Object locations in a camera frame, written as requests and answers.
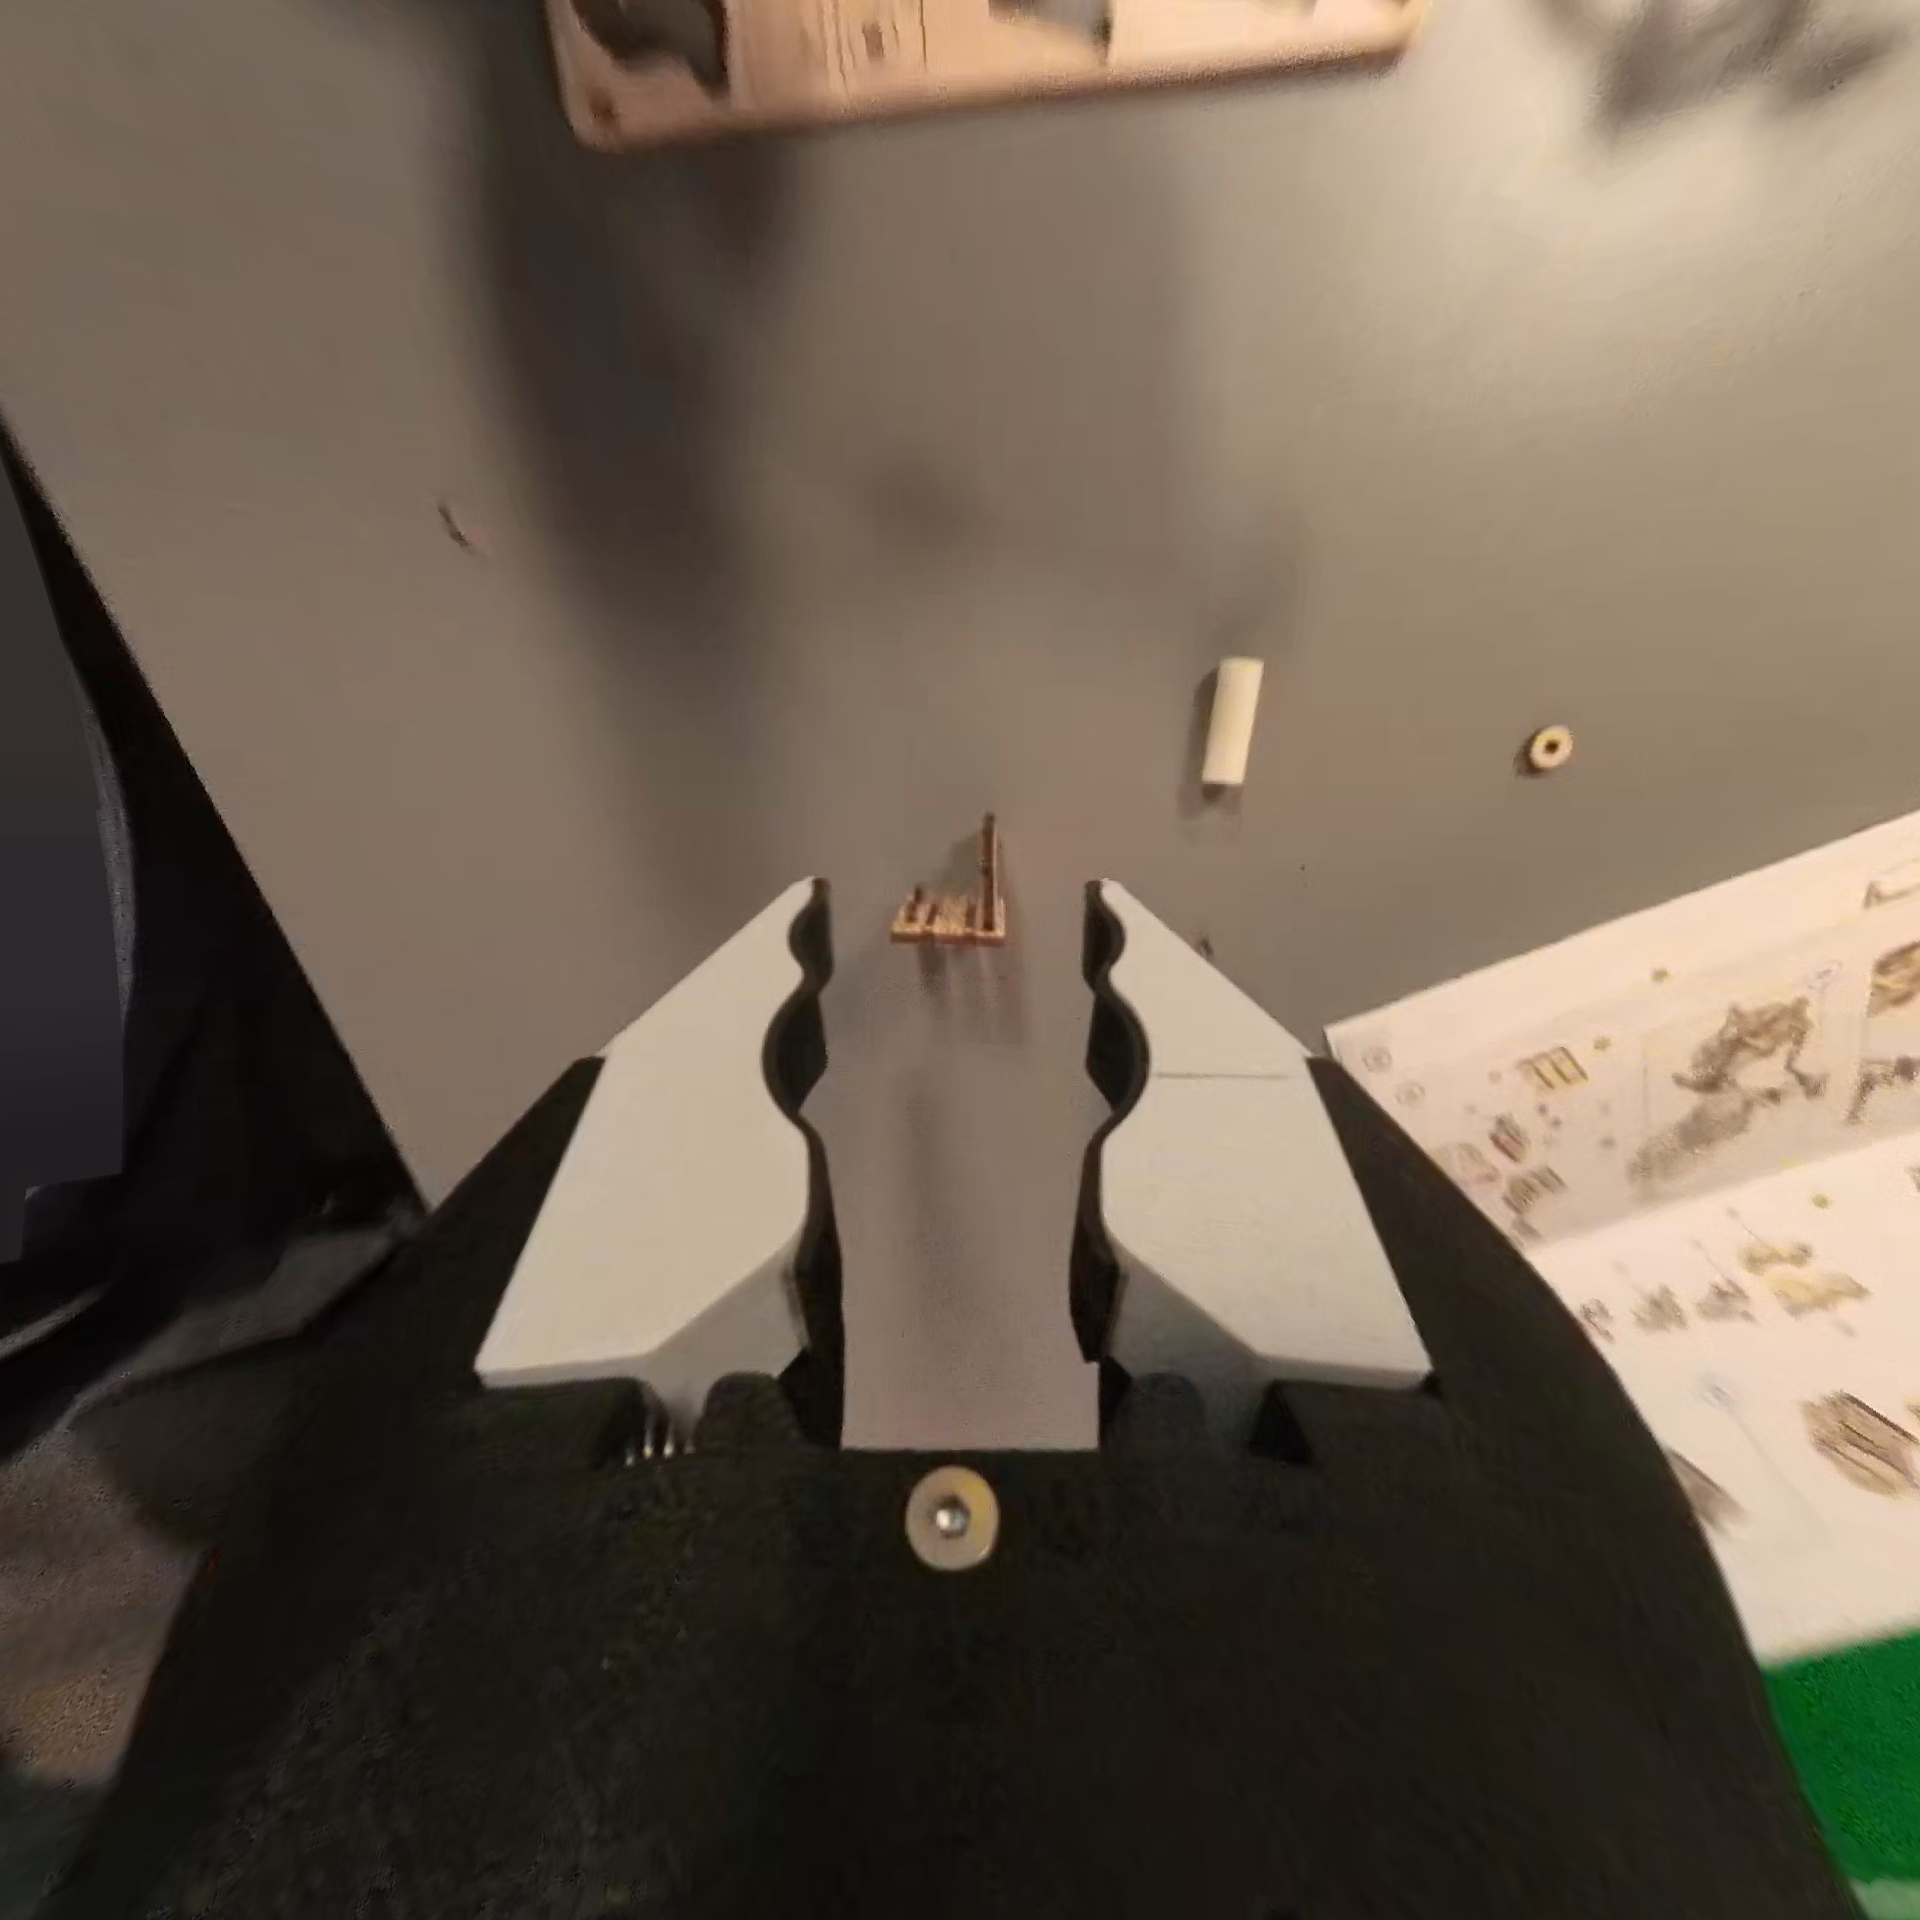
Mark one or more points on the small wooden comb-shaped part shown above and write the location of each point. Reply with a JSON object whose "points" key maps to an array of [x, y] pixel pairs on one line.
{"points": [[950, 918]]}

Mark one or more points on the wooden laser-cut parts sheet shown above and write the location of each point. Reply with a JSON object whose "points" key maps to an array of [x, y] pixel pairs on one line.
{"points": [[975, 76]]}

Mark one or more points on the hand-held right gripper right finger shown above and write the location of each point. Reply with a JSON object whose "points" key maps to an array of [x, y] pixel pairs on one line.
{"points": [[1244, 1200]]}

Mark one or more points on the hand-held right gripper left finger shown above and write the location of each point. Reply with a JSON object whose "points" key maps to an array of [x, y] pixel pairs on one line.
{"points": [[660, 1200]]}

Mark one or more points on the printed instruction sheet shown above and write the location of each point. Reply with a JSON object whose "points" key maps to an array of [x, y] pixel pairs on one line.
{"points": [[1694, 1200]]}

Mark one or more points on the green mat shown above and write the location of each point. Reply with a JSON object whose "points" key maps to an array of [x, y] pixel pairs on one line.
{"points": [[1852, 1770]]}

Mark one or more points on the small white cylinder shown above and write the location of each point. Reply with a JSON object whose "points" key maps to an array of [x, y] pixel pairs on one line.
{"points": [[1233, 722]]}

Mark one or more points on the person's dark clothing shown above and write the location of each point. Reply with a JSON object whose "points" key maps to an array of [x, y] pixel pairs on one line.
{"points": [[166, 1049]]}

